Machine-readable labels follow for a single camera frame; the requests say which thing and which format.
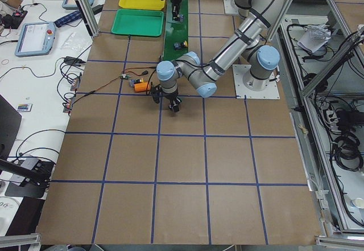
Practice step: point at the green tray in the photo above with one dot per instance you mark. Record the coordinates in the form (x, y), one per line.
(138, 22)

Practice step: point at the black power adapter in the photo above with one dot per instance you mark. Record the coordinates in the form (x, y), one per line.
(73, 61)

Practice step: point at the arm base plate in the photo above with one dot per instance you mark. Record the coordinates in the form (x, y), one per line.
(248, 87)
(230, 7)

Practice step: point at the folded blue umbrella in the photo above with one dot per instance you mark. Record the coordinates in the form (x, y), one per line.
(69, 18)

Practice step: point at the small circuit board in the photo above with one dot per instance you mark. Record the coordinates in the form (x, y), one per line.
(125, 77)

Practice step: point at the orange cylinder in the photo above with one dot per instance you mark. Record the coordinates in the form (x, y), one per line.
(142, 87)

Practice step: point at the near teach pendant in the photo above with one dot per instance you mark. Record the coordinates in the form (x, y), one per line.
(35, 39)

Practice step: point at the green conveyor belt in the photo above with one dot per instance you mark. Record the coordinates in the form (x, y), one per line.
(175, 32)

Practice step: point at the yellow push button switch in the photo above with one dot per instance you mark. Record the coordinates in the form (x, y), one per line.
(180, 45)

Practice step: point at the green push button switch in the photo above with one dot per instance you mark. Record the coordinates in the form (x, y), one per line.
(174, 108)

